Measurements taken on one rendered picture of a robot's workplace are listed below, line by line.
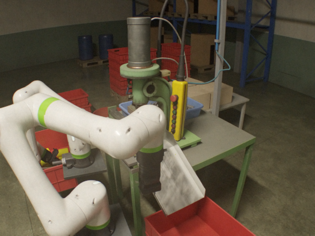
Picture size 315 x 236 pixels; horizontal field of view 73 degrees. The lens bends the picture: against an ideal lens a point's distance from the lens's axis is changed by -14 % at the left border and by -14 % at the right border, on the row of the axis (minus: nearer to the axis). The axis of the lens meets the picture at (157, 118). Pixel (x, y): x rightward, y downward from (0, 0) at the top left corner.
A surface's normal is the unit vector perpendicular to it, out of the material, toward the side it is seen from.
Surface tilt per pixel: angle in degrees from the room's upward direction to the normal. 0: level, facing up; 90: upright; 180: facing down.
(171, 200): 30
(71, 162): 81
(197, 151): 0
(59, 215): 48
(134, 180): 90
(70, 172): 0
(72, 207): 22
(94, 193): 17
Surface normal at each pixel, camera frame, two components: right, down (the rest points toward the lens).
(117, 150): -0.16, 0.46
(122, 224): 0.00, -0.90
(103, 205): 0.84, 0.22
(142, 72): 0.19, 0.43
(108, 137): -0.53, -0.25
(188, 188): 0.26, -0.60
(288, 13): -0.84, 0.23
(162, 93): 0.53, 0.37
